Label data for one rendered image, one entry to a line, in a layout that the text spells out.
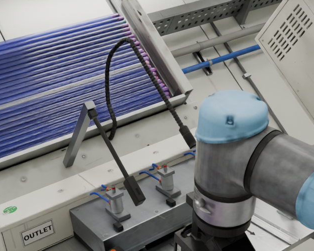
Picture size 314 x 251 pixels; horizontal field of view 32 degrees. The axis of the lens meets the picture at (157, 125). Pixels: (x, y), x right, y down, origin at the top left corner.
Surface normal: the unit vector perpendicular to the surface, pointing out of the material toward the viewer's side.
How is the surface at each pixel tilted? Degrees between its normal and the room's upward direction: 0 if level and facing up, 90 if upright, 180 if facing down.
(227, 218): 137
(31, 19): 90
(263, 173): 87
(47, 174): 90
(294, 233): 46
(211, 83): 90
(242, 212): 149
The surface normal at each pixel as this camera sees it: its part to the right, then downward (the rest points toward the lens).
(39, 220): 0.55, 0.27
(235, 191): 0.10, 0.56
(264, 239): -0.12, -0.91
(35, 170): 0.29, -0.48
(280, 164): -0.43, -0.38
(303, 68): -0.83, 0.31
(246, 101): 0.00, -0.83
